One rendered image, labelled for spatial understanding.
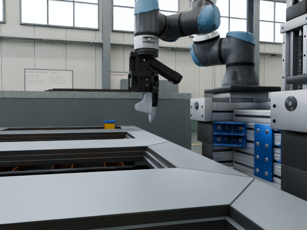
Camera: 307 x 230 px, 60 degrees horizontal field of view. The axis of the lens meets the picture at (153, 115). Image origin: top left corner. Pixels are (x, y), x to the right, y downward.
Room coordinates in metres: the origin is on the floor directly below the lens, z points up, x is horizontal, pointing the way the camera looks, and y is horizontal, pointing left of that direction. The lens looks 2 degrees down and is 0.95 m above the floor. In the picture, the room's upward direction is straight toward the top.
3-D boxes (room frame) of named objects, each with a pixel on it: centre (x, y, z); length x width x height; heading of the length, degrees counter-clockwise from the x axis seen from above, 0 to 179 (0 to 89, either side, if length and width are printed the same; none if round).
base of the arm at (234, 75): (1.12, -0.36, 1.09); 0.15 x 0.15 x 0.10
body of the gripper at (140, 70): (0.81, 0.03, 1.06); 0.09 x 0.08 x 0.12; 103
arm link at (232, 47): (1.12, -0.36, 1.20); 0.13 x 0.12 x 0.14; 55
